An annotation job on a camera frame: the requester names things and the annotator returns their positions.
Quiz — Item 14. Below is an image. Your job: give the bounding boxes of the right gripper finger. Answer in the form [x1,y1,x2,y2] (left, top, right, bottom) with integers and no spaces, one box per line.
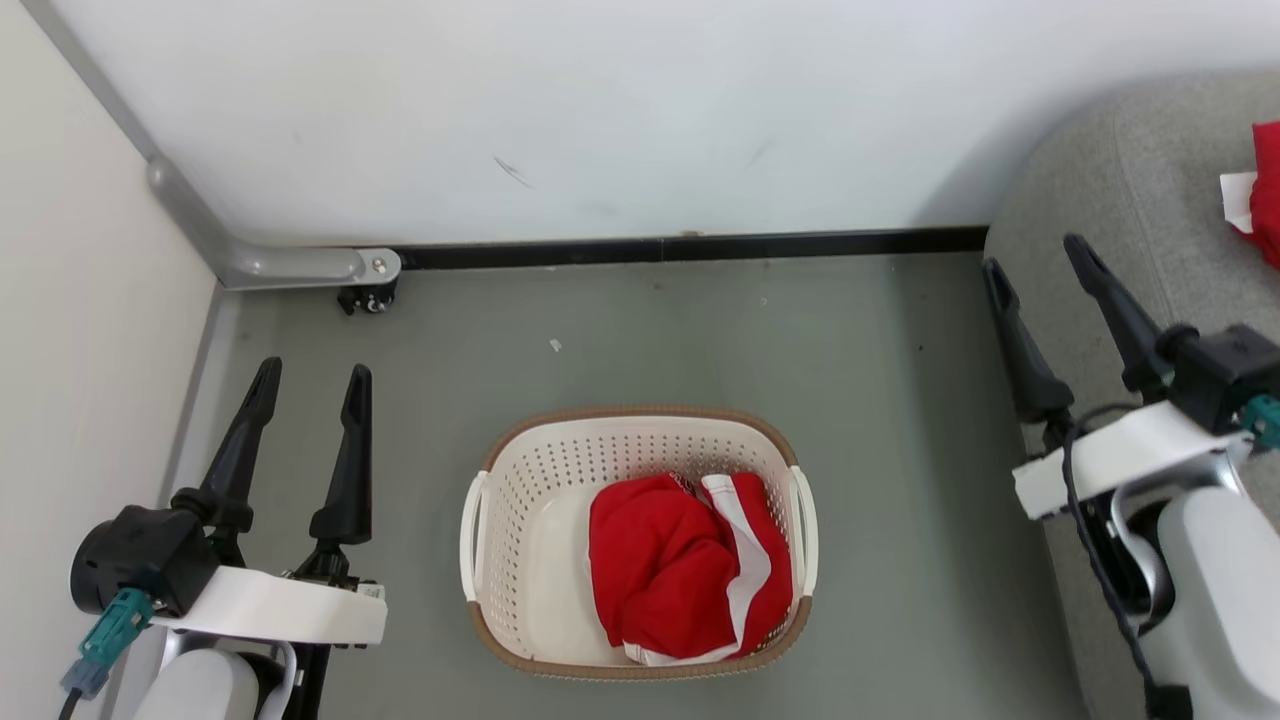
[1062,234,1202,394]
[981,257,1076,451]

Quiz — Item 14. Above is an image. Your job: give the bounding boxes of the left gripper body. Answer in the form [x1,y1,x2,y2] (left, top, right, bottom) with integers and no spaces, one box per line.
[70,505,389,647]

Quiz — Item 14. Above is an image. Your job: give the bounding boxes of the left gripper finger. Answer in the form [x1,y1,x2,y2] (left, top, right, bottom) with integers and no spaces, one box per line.
[299,364,374,578]
[171,357,284,547]

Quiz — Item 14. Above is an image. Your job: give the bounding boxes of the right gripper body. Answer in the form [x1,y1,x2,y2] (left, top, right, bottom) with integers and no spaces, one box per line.
[1013,323,1280,520]

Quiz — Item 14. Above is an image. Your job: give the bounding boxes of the red garment with white tag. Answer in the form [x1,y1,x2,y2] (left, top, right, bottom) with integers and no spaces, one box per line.
[1219,120,1280,271]

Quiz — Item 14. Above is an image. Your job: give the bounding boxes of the red garment with white stripe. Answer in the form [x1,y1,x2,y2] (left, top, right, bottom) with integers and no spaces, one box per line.
[588,472,795,668]

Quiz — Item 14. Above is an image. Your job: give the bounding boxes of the grey fabric sofa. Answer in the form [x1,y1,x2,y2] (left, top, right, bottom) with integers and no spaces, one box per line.
[983,70,1280,720]

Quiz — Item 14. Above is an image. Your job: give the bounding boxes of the grey floor edge strip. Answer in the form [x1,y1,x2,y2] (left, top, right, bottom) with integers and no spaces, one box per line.
[158,285,243,501]

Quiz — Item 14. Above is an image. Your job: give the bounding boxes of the teal right gripper connector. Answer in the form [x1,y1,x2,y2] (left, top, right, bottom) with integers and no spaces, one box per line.
[1240,393,1280,452]

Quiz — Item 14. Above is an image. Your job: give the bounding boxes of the teal gripper connector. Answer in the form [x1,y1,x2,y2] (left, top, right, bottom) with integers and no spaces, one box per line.
[1240,393,1280,452]
[60,588,157,700]

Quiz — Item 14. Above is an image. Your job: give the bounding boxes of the teal left gripper connector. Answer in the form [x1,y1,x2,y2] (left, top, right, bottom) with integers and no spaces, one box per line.
[60,588,157,700]

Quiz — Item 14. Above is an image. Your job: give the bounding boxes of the small black caster wheel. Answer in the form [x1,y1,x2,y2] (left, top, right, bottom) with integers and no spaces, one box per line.
[337,282,400,317]

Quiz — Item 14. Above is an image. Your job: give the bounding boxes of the white perforated laundry basket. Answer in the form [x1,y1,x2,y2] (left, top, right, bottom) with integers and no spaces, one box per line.
[460,404,819,683]

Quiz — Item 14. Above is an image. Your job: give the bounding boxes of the black baseboard strip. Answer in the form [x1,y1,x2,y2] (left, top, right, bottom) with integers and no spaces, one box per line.
[395,226,989,272]

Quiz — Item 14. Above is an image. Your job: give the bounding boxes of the grey vertical corner strip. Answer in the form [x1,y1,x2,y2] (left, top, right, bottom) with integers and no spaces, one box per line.
[20,0,163,169]

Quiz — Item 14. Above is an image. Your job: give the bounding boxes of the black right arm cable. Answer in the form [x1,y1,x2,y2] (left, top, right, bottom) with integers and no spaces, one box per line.
[1060,403,1193,720]

